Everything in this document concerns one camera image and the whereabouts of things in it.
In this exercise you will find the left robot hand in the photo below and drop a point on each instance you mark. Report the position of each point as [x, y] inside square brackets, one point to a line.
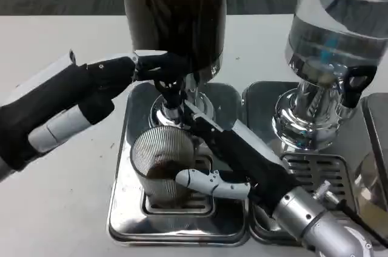
[60, 96]

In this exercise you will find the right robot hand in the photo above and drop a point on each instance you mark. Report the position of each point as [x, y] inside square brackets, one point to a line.
[251, 163]

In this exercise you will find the clear ribbed glass cup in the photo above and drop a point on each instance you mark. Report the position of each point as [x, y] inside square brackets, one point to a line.
[163, 148]

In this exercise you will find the black tap of dark dispenser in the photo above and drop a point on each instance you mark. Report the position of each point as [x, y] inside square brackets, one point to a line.
[171, 96]

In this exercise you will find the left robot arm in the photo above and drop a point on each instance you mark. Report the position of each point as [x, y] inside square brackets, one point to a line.
[3, 172]

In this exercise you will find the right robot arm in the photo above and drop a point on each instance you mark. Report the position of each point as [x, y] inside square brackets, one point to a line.
[306, 220]

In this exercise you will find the steel drip grid, clear dispenser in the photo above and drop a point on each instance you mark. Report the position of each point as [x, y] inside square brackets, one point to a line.
[321, 169]

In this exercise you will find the steel drip grid, dark dispenser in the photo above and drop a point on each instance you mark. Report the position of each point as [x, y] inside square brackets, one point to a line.
[182, 208]

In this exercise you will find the black tap of clear dispenser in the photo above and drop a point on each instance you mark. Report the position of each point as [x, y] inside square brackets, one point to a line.
[351, 93]

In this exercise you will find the steel dispenser base at edge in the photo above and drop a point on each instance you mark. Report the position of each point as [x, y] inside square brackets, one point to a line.
[379, 123]

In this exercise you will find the dark liquid drink dispenser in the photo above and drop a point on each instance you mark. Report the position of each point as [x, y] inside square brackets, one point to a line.
[175, 5]

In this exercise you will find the clear liquid drink dispenser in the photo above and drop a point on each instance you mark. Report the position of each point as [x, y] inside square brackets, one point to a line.
[327, 35]

